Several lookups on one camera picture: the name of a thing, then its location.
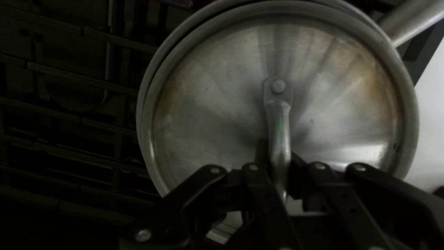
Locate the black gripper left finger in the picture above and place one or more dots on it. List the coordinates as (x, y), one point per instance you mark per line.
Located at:
(250, 209)

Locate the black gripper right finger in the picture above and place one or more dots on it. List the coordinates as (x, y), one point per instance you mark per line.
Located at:
(361, 209)

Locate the stainless steel gas stove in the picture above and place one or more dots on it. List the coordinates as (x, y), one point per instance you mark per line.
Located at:
(28, 231)

